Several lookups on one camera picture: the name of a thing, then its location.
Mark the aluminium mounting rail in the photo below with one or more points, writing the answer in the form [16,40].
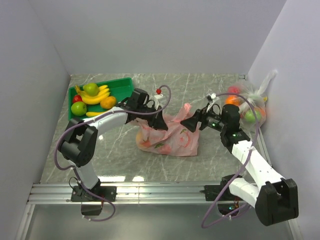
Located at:
[137,193]

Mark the red fake strawberry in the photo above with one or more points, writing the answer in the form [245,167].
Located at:
[77,98]

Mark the orange fake orange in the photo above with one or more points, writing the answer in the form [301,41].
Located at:
[108,102]

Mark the small yellow banana bunch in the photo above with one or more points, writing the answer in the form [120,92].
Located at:
[103,93]

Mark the clear bag of fruits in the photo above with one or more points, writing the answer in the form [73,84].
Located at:
[251,101]

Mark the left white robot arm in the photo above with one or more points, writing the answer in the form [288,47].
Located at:
[77,144]

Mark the green fake pear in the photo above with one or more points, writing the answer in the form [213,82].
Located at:
[91,89]

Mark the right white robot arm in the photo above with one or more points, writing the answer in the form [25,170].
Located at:
[274,198]

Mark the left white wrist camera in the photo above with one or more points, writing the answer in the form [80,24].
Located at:
[160,100]

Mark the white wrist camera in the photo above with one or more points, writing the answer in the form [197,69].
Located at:
[160,100]
[212,99]

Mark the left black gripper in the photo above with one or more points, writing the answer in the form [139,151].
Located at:
[157,122]

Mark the green plastic tray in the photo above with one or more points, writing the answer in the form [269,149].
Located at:
[119,88]

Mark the yellow fake banana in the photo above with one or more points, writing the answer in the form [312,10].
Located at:
[91,114]

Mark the green fake apple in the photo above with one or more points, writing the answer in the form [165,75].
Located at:
[78,108]

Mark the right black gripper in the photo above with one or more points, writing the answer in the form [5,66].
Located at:
[201,116]

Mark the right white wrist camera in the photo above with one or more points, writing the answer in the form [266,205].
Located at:
[212,99]

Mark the pink plastic bag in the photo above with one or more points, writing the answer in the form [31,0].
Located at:
[177,141]

